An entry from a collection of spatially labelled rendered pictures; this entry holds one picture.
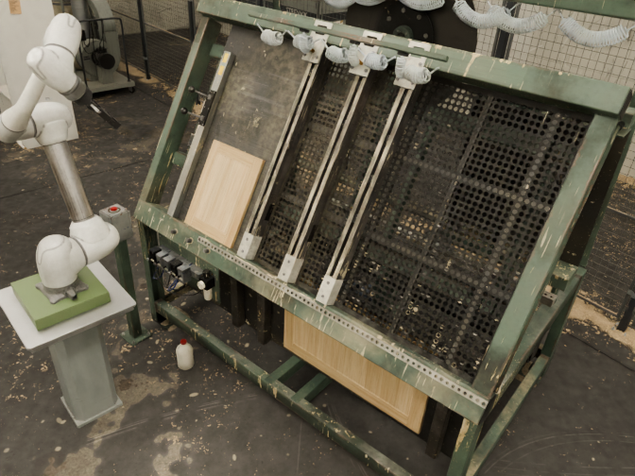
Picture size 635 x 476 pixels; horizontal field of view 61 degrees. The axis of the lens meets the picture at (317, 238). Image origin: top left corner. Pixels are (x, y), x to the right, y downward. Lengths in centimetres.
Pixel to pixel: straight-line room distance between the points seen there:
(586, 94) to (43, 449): 295
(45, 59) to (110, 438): 194
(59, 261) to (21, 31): 393
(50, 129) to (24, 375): 160
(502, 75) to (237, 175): 138
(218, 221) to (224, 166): 29
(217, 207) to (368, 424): 145
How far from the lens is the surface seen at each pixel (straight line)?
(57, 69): 213
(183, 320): 348
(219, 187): 292
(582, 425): 356
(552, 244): 212
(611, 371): 398
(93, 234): 274
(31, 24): 631
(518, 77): 222
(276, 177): 262
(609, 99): 214
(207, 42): 327
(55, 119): 268
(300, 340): 302
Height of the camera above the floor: 246
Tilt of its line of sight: 33 degrees down
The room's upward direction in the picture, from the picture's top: 4 degrees clockwise
